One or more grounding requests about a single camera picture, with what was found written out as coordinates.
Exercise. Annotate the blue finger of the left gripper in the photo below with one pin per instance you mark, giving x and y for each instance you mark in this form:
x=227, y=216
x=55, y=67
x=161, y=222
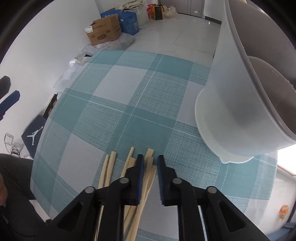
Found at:
x=9, y=101

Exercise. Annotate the bamboo chopstick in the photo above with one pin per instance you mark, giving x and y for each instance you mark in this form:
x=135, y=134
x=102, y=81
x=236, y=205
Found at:
x=100, y=185
x=129, y=162
x=134, y=213
x=111, y=162

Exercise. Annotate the white plastic bags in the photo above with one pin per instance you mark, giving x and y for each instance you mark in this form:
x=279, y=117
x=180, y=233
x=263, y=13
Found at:
x=76, y=64

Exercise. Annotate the teal checkered tablecloth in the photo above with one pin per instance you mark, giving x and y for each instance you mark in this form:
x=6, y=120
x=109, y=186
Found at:
x=129, y=102

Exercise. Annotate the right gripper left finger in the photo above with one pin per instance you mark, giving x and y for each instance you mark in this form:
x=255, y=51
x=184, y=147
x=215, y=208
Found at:
x=98, y=214

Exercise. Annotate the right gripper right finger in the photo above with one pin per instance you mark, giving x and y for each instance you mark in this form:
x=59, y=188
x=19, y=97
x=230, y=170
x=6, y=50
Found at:
x=203, y=214

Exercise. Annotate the blue Jordan shoe box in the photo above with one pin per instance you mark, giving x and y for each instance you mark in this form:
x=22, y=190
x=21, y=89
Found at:
x=32, y=134

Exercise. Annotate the brown cardboard box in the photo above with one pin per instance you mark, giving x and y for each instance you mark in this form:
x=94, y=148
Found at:
x=104, y=30

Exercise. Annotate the yellow red bag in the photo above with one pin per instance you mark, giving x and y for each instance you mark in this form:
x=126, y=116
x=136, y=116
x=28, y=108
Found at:
x=160, y=12

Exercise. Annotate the white grey utensil holder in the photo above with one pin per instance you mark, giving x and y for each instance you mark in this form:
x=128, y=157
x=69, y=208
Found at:
x=247, y=107

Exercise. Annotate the blue cardboard box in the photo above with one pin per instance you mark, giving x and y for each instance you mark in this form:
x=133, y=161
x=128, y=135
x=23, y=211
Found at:
x=127, y=20

